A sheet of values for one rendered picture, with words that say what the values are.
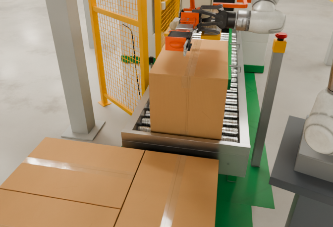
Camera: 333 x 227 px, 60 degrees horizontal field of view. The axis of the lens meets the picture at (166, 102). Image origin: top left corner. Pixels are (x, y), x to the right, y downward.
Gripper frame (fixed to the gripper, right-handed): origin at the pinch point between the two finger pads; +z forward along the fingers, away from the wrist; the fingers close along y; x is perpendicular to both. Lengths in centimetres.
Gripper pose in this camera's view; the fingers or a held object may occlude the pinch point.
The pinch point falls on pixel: (191, 17)
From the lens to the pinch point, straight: 139.6
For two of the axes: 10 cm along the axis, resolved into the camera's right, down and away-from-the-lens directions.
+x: 2.0, -4.9, 8.5
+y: -0.1, 8.6, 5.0
